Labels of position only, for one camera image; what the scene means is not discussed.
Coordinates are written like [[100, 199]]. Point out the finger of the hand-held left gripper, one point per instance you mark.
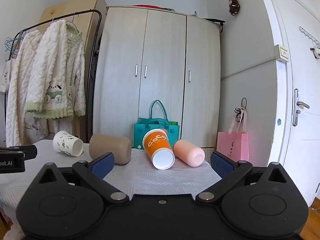
[[30, 152]]

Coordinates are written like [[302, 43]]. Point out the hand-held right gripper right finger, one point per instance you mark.
[[220, 166]]

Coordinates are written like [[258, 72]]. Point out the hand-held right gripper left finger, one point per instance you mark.
[[102, 165]]

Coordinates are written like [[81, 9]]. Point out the orange paper cup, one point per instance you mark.
[[158, 145]]

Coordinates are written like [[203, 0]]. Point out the brown plastic cup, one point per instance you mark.
[[110, 145]]

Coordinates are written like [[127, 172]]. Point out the pink plastic cup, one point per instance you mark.
[[187, 152]]

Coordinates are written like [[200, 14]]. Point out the white green-print paper cup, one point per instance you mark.
[[66, 142]]

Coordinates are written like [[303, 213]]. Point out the pink paper gift bag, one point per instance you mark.
[[232, 146]]

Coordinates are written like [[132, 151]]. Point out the white printed cloth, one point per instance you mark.
[[37, 126]]

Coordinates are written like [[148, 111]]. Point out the teal felt tote bag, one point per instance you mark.
[[140, 135]]

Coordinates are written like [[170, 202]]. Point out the white patterned tablecloth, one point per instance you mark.
[[160, 180]]

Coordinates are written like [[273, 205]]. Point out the white fleece robe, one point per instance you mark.
[[17, 92]]

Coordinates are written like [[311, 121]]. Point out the blue round door sticker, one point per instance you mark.
[[279, 122]]

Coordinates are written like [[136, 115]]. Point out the white canvas tote bag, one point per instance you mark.
[[5, 76]]

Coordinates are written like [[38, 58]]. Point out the white door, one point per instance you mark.
[[306, 160]]

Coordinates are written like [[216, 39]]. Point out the white green-trim fleece jacket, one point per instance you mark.
[[60, 62]]

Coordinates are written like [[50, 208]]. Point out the black clothes rack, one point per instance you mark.
[[96, 42]]

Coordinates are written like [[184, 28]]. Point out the light wood wardrobe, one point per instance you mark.
[[162, 55]]

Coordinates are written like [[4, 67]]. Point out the dark item on wardrobe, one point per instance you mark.
[[215, 21]]

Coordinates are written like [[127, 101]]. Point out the small white plush charm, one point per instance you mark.
[[316, 53]]

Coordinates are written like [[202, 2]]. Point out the tall cardboard box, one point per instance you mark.
[[75, 3]]

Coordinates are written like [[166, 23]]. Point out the brown plush toy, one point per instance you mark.
[[234, 5]]

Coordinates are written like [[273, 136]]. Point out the red item on wardrobe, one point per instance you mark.
[[146, 5]]

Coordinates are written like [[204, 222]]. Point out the beige wall switch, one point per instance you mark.
[[282, 53]]

